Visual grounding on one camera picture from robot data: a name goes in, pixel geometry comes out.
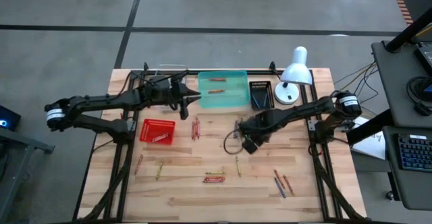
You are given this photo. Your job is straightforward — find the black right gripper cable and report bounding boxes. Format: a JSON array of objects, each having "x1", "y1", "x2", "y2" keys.
[{"x1": 223, "y1": 128, "x2": 249, "y2": 156}]

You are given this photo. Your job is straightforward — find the black lamp power cord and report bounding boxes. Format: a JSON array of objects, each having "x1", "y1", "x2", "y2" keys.
[{"x1": 268, "y1": 61, "x2": 284, "y2": 83}]

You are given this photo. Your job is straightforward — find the white desk lamp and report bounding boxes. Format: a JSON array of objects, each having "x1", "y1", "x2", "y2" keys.
[{"x1": 273, "y1": 46, "x2": 314, "y2": 106}]

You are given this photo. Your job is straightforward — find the black box with blue light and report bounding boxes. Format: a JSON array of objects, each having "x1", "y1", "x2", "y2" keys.
[{"x1": 0, "y1": 105, "x2": 22, "y2": 132}]

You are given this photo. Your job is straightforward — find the black plastic basket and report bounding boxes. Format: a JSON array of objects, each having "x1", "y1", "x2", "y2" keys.
[{"x1": 248, "y1": 80, "x2": 275, "y2": 111}]

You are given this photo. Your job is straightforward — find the black backlit keyboard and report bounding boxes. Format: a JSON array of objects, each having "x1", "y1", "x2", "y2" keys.
[{"x1": 397, "y1": 133, "x2": 432, "y2": 173}]

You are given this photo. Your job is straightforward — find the loose black desk cables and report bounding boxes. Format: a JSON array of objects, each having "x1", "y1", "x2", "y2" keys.
[{"x1": 333, "y1": 61, "x2": 381, "y2": 117}]

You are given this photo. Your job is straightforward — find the black slanted pole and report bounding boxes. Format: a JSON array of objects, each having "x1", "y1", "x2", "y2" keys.
[{"x1": 384, "y1": 6, "x2": 432, "y2": 53}]

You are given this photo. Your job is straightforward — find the red plastic basket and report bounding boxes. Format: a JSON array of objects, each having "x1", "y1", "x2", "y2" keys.
[{"x1": 139, "y1": 118, "x2": 176, "y2": 146}]

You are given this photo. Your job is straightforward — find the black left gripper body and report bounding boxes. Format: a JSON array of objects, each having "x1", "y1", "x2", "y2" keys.
[{"x1": 143, "y1": 76, "x2": 182, "y2": 109}]

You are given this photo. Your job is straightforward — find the clear plastic bin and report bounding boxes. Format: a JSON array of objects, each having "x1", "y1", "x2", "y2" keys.
[{"x1": 151, "y1": 63, "x2": 188, "y2": 113}]

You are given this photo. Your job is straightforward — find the black support beam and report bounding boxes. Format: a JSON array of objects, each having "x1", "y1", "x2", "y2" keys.
[{"x1": 346, "y1": 108, "x2": 396, "y2": 146}]

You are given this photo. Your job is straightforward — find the grey keyboard tray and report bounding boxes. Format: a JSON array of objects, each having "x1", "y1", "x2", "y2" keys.
[{"x1": 383, "y1": 125, "x2": 432, "y2": 212}]

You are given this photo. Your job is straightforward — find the white paper sheet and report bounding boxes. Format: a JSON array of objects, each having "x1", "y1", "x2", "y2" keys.
[{"x1": 350, "y1": 115, "x2": 387, "y2": 161}]

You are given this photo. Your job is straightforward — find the grey desk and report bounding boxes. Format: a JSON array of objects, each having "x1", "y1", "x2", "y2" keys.
[{"x1": 371, "y1": 40, "x2": 432, "y2": 128}]

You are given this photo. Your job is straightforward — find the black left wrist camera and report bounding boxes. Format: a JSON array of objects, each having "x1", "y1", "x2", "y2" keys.
[{"x1": 148, "y1": 76, "x2": 171, "y2": 90}]

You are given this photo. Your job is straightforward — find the black laptop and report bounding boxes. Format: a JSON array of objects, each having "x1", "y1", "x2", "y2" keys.
[{"x1": 413, "y1": 41, "x2": 432, "y2": 77}]

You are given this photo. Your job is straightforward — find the teal plastic bin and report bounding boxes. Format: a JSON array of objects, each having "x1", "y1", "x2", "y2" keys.
[{"x1": 197, "y1": 69, "x2": 252, "y2": 109}]

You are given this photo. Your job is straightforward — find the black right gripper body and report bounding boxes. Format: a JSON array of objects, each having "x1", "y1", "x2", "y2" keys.
[{"x1": 248, "y1": 111, "x2": 277, "y2": 140}]

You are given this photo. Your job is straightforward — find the black headphones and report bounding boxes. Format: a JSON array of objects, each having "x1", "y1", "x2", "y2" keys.
[{"x1": 406, "y1": 76, "x2": 432, "y2": 117}]

